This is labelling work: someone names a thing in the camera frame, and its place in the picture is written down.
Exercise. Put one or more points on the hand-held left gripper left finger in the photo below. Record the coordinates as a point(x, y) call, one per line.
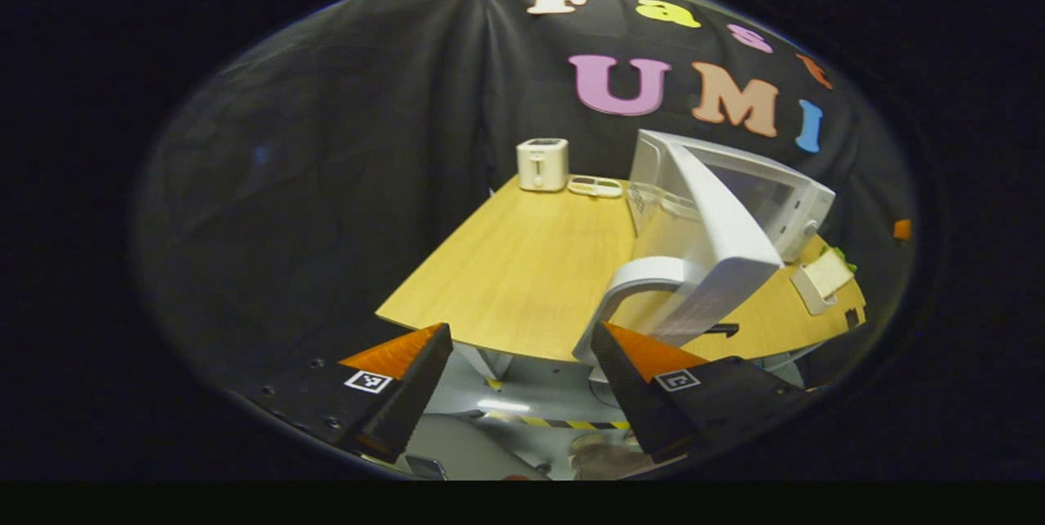
point(416, 394)

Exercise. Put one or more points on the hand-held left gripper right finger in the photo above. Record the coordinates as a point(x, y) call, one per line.
point(629, 394)

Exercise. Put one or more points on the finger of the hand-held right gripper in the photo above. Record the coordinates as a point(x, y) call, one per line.
point(903, 230)

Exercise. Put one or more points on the sandwich with green lettuce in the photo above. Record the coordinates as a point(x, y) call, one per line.
point(826, 272)

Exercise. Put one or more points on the white microwave oven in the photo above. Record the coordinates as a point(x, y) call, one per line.
point(718, 247)

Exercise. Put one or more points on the beige round object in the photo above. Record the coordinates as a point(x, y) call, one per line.
point(604, 460)

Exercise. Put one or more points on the yellow black floor tape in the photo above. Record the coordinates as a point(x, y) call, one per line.
point(563, 424)

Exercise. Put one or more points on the white table leg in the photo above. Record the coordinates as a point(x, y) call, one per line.
point(490, 362)

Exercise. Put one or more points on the small black block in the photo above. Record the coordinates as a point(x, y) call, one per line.
point(851, 318)

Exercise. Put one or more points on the white rectangular tray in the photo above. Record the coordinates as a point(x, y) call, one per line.
point(808, 292)

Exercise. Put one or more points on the small black bar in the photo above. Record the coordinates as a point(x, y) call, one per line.
point(722, 330)

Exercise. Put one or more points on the white compartment dish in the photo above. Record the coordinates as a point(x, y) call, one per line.
point(594, 186)

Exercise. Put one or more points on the white toaster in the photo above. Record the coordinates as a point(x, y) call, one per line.
point(542, 166)

